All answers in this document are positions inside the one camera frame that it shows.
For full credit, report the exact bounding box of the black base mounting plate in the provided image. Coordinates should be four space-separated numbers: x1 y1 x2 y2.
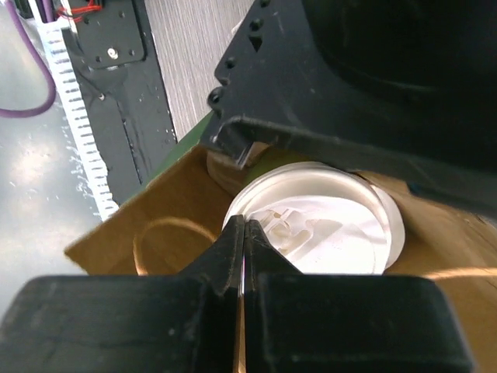
57 1 176 204

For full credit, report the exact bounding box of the white cup lid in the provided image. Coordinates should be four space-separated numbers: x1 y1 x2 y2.
226 162 405 275

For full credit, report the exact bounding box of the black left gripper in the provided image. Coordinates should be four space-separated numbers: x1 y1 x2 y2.
201 1 496 218

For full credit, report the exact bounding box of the green brown paper bag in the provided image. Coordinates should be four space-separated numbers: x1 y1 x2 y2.
65 123 496 372

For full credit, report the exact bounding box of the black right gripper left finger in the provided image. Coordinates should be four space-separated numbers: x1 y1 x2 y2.
182 215 245 372

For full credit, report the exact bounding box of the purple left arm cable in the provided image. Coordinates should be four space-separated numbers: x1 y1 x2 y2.
0 0 57 118

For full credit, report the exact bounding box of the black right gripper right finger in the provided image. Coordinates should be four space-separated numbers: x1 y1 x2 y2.
244 221 303 372

